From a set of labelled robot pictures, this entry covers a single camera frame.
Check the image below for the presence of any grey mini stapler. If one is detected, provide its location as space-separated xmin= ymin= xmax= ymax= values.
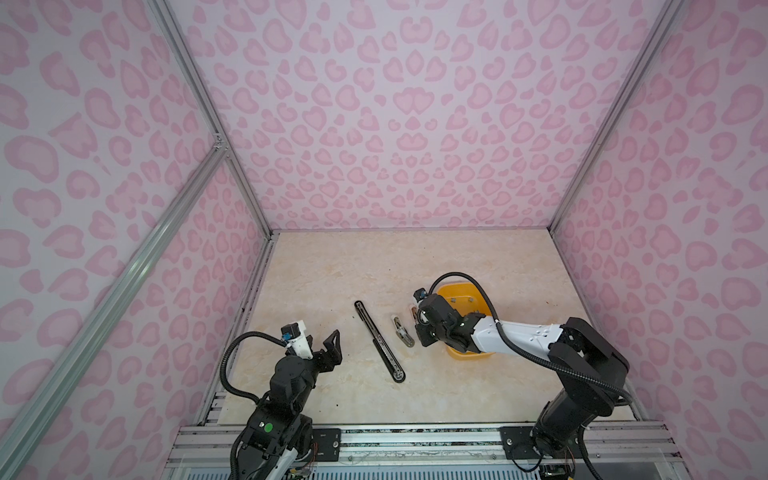
xmin=392 ymin=316 xmax=415 ymax=348

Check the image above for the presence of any black long stapler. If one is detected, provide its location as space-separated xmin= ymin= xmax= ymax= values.
xmin=354 ymin=300 xmax=406 ymax=383

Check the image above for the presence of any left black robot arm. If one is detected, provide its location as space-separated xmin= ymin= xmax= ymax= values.
xmin=219 ymin=322 xmax=343 ymax=479

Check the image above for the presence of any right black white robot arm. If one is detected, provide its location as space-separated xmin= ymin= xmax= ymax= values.
xmin=414 ymin=289 xmax=632 ymax=457

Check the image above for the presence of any yellow plastic tray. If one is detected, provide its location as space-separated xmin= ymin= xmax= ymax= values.
xmin=436 ymin=282 xmax=492 ymax=361

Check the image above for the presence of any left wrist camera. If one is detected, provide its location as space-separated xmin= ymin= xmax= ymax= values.
xmin=281 ymin=320 xmax=312 ymax=359

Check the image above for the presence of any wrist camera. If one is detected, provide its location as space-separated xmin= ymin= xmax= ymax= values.
xmin=281 ymin=320 xmax=312 ymax=359
xmin=413 ymin=288 xmax=428 ymax=304

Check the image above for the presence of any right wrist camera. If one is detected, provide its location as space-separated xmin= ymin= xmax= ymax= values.
xmin=413 ymin=288 xmax=428 ymax=304

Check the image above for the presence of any right black cable conduit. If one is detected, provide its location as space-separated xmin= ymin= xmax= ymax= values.
xmin=428 ymin=271 xmax=634 ymax=404

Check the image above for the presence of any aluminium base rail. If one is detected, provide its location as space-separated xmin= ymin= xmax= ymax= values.
xmin=166 ymin=420 xmax=690 ymax=479

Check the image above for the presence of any aluminium frame left diagonal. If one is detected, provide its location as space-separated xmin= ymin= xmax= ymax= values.
xmin=1 ymin=145 xmax=227 ymax=479

